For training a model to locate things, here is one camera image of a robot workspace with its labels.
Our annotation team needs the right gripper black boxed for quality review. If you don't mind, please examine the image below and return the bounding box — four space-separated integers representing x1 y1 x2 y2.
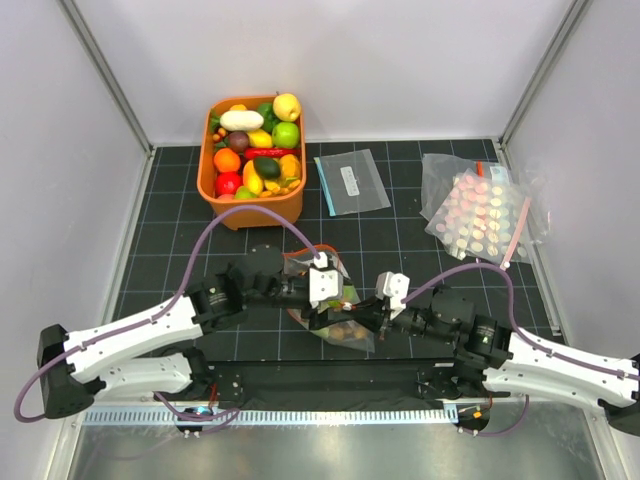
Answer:
341 293 455 344

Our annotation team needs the brown toy longan bunch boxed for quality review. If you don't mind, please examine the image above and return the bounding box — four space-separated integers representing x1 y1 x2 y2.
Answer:
328 322 368 342

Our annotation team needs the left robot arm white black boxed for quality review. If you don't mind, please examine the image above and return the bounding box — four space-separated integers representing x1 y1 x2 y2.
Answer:
37 245 345 419

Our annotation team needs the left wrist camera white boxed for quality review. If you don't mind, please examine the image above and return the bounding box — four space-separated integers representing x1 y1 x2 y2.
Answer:
307 252 344 308

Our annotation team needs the dark purple toy onion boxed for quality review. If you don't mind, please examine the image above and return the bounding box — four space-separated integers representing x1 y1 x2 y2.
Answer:
226 131 250 154

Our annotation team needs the clear crumpled plastic bag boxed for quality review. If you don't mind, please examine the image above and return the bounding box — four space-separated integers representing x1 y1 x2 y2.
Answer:
420 154 551 244

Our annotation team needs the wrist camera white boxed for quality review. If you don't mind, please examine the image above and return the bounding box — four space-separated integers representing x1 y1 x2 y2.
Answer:
307 252 344 308
375 271 410 310

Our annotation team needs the aluminium frame post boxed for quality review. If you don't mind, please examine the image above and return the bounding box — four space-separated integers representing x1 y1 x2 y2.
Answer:
498 0 592 150
56 0 153 155

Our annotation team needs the orange zipper clear bag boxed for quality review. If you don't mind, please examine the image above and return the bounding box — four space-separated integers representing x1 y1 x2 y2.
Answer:
283 244 375 354

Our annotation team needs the white toy radish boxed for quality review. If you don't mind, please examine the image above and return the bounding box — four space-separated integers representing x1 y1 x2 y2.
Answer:
219 110 264 131

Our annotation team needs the yellow toy lemon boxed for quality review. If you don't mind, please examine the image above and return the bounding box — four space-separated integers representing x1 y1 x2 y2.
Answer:
247 129 274 148

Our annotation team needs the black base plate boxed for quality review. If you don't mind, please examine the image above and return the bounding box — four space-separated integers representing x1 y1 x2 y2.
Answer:
167 359 489 412

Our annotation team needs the aluminium frame rail front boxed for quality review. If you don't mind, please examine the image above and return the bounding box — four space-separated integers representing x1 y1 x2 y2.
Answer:
59 374 609 426

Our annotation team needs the polka dot zip bag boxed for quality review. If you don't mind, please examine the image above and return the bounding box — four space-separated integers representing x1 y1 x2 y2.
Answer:
425 169 530 270

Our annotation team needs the green toy apple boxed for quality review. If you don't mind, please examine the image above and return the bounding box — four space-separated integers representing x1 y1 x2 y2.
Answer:
271 121 300 149

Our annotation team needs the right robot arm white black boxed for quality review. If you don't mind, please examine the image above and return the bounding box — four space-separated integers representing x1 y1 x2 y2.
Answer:
341 286 639 436

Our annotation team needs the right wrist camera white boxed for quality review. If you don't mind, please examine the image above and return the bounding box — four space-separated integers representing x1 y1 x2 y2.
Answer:
375 271 410 310

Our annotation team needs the yellow toy pear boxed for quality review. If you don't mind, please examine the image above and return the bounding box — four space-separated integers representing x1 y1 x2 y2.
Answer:
272 93 302 122

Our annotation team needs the red toy chili pepper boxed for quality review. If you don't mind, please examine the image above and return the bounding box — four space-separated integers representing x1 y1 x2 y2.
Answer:
243 147 301 160

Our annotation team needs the right aluminium frame post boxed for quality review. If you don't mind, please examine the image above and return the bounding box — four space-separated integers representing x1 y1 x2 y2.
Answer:
498 0 592 150

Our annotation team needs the blue zipper clear bag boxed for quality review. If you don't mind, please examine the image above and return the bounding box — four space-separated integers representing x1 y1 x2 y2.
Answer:
314 149 391 217

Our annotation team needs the orange plastic basket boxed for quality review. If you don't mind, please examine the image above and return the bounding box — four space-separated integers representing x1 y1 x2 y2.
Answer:
197 94 307 223

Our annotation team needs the left aluminium frame post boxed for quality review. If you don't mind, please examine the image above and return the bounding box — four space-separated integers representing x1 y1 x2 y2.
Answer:
56 0 153 155

